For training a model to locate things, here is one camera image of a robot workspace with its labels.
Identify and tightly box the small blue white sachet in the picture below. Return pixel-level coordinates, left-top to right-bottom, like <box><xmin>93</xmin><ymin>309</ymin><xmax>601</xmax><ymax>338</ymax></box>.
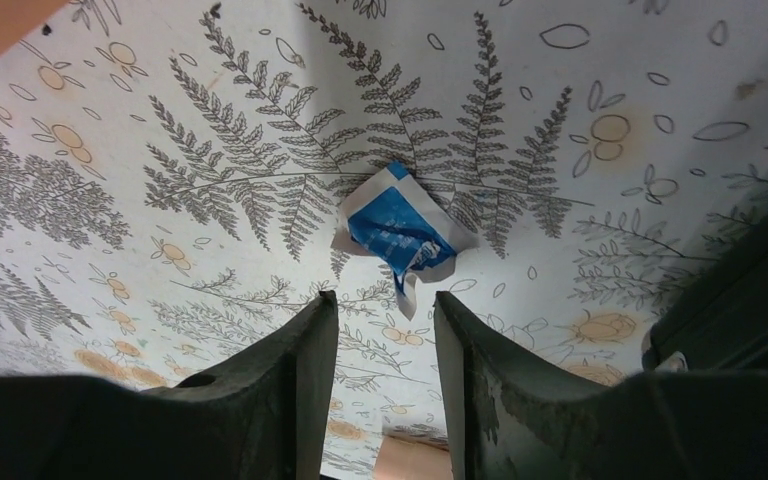
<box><xmin>331</xmin><ymin>161</ymin><xmax>479</xmax><ymax>319</ymax></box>

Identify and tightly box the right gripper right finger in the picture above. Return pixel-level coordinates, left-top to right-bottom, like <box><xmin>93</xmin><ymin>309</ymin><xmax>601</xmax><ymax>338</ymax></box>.
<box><xmin>434</xmin><ymin>292</ymin><xmax>768</xmax><ymax>479</ymax></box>

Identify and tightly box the black foam-lined case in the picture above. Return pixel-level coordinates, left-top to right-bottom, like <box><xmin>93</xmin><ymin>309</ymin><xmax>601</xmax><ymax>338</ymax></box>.
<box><xmin>642</xmin><ymin>214</ymin><xmax>768</xmax><ymax>370</ymax></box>

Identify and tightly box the floral tablecloth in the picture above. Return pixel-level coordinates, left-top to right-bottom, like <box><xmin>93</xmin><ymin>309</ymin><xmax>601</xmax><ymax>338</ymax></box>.
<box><xmin>0</xmin><ymin>1</ymin><xmax>768</xmax><ymax>479</ymax></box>

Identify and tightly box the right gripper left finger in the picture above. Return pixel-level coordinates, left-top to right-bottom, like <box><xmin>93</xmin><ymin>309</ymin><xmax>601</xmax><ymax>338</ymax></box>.
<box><xmin>0</xmin><ymin>291</ymin><xmax>339</xmax><ymax>479</ymax></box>

